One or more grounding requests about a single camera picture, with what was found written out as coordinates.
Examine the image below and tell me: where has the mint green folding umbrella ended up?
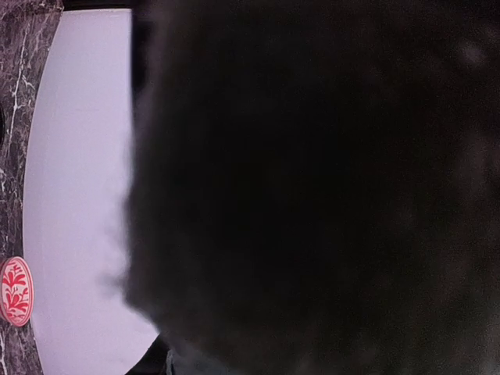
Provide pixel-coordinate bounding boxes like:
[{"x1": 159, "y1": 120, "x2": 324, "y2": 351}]
[{"x1": 123, "y1": 1, "x2": 499, "y2": 374}]

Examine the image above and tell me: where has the red patterned white bowl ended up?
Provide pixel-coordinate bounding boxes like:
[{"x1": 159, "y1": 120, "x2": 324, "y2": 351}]
[{"x1": 1, "y1": 256, "x2": 34, "y2": 327}]

